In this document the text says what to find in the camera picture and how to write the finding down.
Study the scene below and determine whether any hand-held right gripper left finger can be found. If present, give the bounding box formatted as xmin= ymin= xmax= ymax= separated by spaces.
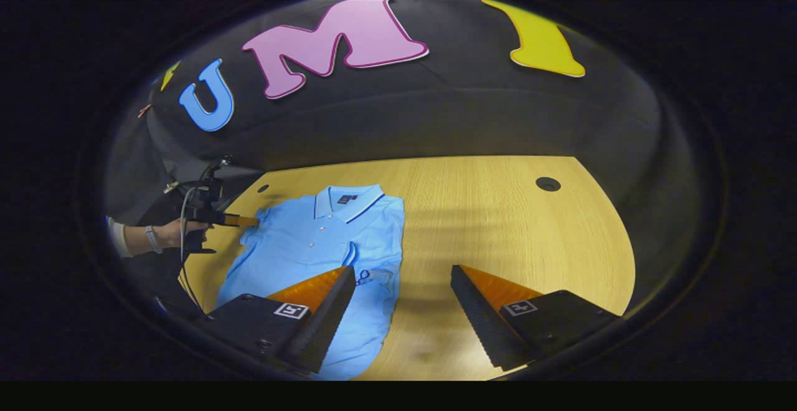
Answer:
xmin=198 ymin=266 xmax=357 ymax=376

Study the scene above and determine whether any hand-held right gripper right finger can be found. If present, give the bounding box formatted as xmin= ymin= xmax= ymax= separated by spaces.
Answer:
xmin=451 ymin=265 xmax=623 ymax=373

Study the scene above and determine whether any light blue T-shirt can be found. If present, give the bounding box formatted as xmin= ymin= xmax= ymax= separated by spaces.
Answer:
xmin=215 ymin=184 xmax=407 ymax=381

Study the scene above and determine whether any black backdrop cloth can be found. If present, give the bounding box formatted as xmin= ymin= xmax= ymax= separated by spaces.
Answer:
xmin=103 ymin=0 xmax=707 ymax=319

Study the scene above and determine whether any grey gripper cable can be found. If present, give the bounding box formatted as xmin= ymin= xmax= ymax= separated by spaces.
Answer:
xmin=178 ymin=186 xmax=207 ymax=313

